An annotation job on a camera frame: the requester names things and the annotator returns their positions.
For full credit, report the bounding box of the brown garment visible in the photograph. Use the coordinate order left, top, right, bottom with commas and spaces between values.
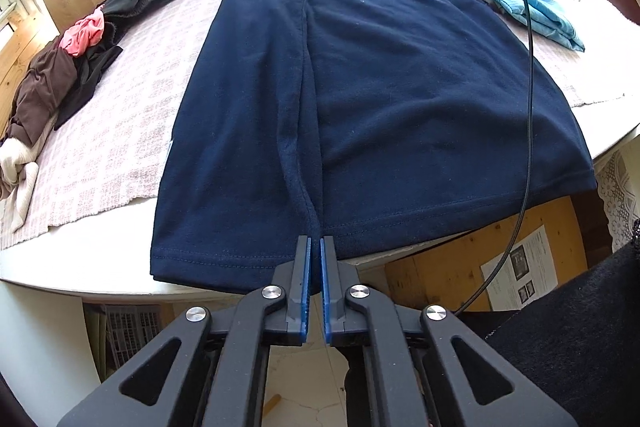
0, 39, 78, 200

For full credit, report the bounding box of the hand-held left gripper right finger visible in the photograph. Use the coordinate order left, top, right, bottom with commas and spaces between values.
321, 235, 579, 427

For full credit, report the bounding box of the white garment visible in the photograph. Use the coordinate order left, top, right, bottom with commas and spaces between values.
0, 117, 58, 233

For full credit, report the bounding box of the pink garment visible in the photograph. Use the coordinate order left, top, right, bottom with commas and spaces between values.
60, 9, 106, 58

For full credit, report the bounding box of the plastic crate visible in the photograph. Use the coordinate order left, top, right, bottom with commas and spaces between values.
82, 304, 173, 378

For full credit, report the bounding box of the pink plaid blanket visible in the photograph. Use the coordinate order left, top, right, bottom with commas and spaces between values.
0, 0, 640, 253

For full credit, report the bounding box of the navy blue shirt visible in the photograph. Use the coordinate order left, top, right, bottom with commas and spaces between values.
150, 0, 598, 295

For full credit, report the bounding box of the white paper sheet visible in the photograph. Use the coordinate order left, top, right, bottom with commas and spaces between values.
480, 226, 558, 310

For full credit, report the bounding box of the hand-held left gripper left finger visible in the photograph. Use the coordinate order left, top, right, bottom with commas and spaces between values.
56, 235, 313, 427

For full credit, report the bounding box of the person's black clothing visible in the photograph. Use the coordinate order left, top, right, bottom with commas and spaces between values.
420, 227, 640, 427

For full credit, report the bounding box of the black cable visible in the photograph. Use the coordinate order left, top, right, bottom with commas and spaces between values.
452, 0, 536, 314

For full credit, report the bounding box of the white lace cloth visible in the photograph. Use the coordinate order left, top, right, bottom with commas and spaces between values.
597, 149, 640, 253

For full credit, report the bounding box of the cardboard box with label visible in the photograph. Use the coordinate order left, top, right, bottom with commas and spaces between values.
385, 194, 588, 313

